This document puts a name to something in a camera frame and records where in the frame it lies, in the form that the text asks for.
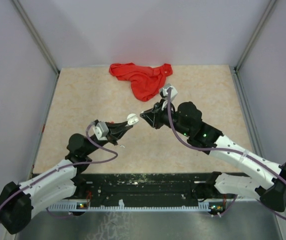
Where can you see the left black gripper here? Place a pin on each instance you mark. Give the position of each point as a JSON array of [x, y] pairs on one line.
[[117, 131]]

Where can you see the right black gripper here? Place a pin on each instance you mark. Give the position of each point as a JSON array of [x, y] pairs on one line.
[[154, 115]]

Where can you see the white earbud charging case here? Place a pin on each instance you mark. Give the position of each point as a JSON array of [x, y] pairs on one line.
[[132, 119]]

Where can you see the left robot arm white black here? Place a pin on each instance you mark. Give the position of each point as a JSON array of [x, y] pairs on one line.
[[21, 202]]

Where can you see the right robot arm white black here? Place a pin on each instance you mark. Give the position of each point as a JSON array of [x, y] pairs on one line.
[[264, 180]]

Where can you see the red crumpled cloth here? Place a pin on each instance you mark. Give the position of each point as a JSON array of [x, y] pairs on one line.
[[145, 81]]

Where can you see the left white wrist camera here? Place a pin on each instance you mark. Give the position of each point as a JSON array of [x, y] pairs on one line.
[[100, 130]]

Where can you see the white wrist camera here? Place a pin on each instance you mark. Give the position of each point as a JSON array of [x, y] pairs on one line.
[[168, 92], [100, 130]]

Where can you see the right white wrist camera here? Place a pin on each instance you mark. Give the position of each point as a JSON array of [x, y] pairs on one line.
[[168, 92]]

